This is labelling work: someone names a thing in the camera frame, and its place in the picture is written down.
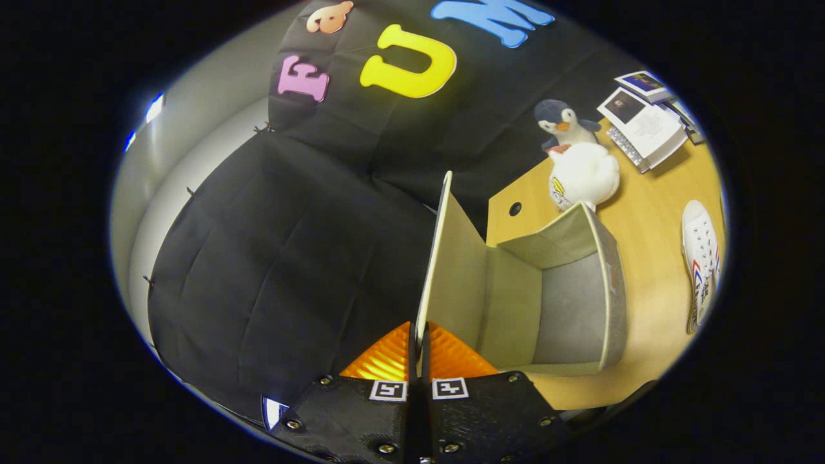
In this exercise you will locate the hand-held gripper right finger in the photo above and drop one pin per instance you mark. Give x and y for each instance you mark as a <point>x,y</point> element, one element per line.
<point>477,419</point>

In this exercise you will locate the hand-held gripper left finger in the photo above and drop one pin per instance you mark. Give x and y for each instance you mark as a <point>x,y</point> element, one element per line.
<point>361,419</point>

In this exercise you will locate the grey fabric storage box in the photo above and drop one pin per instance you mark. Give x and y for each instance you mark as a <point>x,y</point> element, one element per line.
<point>515,303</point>

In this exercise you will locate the white striped canvas shoe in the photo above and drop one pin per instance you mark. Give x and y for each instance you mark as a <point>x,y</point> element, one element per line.
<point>701,251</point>

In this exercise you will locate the blue and white sheet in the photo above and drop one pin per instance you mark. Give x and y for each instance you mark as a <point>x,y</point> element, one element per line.
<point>274,412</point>

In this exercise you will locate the white plush toy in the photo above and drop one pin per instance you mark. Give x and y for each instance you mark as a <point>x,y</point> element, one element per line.
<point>586,174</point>

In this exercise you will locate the penguin plush toy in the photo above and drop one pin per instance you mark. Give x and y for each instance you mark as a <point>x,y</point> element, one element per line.
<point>564,119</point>

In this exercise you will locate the white book with portrait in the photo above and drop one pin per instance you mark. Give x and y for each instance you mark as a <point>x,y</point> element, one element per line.
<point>651,129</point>

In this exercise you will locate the dark cover book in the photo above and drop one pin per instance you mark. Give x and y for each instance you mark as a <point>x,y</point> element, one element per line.
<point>695,134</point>

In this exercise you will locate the pale cover book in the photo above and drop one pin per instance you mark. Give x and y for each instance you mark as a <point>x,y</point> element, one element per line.
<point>682,113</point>

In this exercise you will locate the blue cover book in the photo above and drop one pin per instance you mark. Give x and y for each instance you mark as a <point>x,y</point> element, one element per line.
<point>641,82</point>

